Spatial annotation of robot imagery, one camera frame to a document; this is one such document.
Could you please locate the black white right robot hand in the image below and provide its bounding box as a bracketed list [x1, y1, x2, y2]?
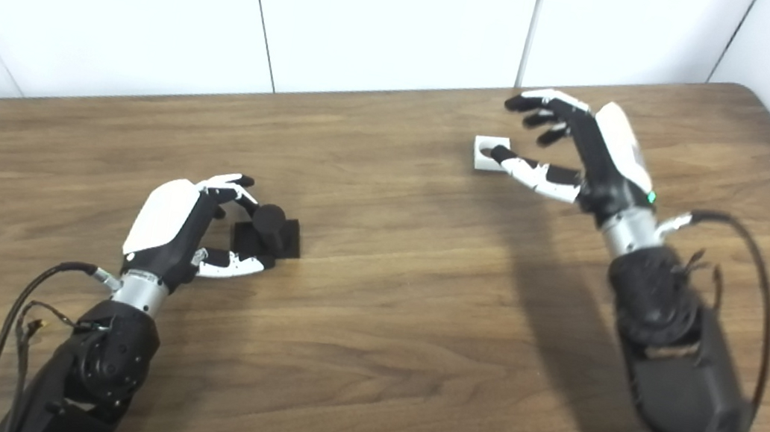
[481, 81, 672, 232]

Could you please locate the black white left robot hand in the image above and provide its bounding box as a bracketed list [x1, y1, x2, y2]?
[118, 159, 289, 306]

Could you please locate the black peg with square base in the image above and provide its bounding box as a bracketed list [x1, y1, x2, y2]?
[229, 199, 307, 265]

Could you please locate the white square piece with hole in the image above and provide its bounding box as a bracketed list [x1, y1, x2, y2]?
[471, 133, 517, 177]

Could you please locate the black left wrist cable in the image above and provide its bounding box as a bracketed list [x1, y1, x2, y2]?
[0, 251, 126, 432]

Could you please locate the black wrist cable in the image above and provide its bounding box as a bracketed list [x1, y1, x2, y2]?
[626, 203, 770, 432]
[0, 251, 126, 432]

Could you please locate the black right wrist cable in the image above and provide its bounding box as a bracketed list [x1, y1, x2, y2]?
[626, 203, 770, 432]

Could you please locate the thin right arm wire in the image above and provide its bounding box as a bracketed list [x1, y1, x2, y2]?
[674, 246, 727, 309]

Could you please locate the thin arm wire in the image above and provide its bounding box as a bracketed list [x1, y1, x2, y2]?
[674, 246, 727, 309]
[7, 299, 94, 392]

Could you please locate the thin left arm wire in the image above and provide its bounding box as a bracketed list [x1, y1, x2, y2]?
[7, 299, 94, 392]

